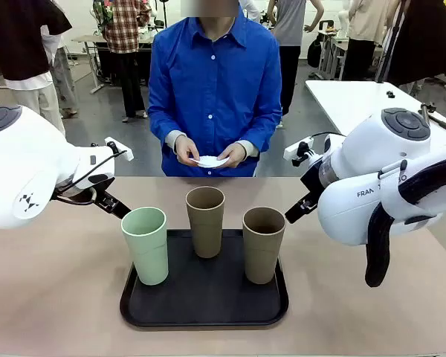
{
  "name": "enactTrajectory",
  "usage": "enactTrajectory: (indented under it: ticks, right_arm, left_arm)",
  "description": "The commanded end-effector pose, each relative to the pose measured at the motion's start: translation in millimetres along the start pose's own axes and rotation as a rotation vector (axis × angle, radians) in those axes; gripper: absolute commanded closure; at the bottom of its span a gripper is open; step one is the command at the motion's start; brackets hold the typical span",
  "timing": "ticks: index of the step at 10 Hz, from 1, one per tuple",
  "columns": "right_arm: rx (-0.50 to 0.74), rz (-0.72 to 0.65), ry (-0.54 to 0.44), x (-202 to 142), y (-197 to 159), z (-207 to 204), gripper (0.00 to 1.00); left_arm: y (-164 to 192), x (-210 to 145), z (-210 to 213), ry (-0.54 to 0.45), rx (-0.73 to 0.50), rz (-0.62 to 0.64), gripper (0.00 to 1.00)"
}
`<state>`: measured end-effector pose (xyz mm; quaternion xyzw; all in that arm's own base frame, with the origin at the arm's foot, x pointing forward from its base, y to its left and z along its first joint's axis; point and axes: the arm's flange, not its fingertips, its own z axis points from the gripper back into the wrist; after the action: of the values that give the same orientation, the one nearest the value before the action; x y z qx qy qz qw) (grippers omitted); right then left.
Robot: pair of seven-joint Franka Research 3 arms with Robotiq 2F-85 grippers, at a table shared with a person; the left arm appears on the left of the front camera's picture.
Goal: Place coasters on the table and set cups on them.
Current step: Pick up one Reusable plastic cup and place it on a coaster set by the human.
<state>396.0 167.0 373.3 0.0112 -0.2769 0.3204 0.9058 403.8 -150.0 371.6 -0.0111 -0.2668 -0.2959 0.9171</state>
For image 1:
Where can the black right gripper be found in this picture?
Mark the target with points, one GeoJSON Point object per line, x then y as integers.
{"type": "Point", "coordinates": [313, 184]}

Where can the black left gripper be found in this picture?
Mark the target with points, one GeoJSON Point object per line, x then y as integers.
{"type": "Point", "coordinates": [102, 197]}

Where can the light green plastic cup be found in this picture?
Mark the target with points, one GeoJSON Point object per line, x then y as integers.
{"type": "Point", "coordinates": [146, 253]}

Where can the brown plastic cup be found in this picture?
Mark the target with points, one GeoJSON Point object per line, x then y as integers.
{"type": "Point", "coordinates": [206, 230]}
{"type": "Point", "coordinates": [262, 256]}

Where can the white lace paper coaster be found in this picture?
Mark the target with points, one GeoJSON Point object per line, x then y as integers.
{"type": "Point", "coordinates": [210, 161]}

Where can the person's left forearm blue sleeve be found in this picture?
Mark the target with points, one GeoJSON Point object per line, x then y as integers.
{"type": "Point", "coordinates": [262, 130]}

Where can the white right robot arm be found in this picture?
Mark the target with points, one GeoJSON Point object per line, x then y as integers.
{"type": "Point", "coordinates": [375, 148]}

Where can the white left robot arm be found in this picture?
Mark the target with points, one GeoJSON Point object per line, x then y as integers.
{"type": "Point", "coordinates": [22, 167]}

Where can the person's right forearm blue sleeve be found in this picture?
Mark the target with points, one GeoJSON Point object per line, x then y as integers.
{"type": "Point", "coordinates": [163, 126]}

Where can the person's left hand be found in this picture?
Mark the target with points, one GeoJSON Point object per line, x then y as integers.
{"type": "Point", "coordinates": [235, 154]}

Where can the person's right hand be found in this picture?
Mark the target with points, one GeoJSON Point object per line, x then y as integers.
{"type": "Point", "coordinates": [186, 150]}

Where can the black plastic tray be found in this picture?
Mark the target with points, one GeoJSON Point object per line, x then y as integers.
{"type": "Point", "coordinates": [208, 297]}

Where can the bystander in grey trousers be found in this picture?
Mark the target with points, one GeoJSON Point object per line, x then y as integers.
{"type": "Point", "coordinates": [65, 82]}

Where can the small black table item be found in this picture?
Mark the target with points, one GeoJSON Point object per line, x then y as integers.
{"type": "Point", "coordinates": [390, 94]}

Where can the person in blue shirt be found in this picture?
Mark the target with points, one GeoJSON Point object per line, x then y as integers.
{"type": "Point", "coordinates": [212, 82]}

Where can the black backpack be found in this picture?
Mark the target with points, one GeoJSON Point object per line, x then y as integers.
{"type": "Point", "coordinates": [314, 54]}

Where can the grey background desk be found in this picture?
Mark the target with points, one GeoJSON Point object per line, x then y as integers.
{"type": "Point", "coordinates": [89, 39]}

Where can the black clamp rod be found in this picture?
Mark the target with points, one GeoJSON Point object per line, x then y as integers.
{"type": "Point", "coordinates": [442, 121]}

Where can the bystander in plaid shirt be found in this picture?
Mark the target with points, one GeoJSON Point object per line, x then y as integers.
{"type": "Point", "coordinates": [124, 29]}

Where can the bystander in grey top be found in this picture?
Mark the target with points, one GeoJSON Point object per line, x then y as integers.
{"type": "Point", "coordinates": [290, 26]}

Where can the black tripod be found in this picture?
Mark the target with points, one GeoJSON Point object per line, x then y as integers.
{"type": "Point", "coordinates": [390, 48]}

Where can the bystander in black tee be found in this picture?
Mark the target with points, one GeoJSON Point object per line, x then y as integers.
{"type": "Point", "coordinates": [15, 41]}

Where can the bystander in beige shirt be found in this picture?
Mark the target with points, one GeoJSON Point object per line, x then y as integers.
{"type": "Point", "coordinates": [368, 26]}

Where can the bystander in black clothes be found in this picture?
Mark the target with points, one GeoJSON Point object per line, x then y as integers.
{"type": "Point", "coordinates": [423, 41]}

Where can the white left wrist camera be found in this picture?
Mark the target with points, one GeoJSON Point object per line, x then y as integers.
{"type": "Point", "coordinates": [122, 153]}

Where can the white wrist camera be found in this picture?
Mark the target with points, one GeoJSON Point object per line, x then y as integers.
{"type": "Point", "coordinates": [122, 153]}
{"type": "Point", "coordinates": [293, 150]}

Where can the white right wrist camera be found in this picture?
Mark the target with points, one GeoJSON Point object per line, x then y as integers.
{"type": "Point", "coordinates": [293, 150]}

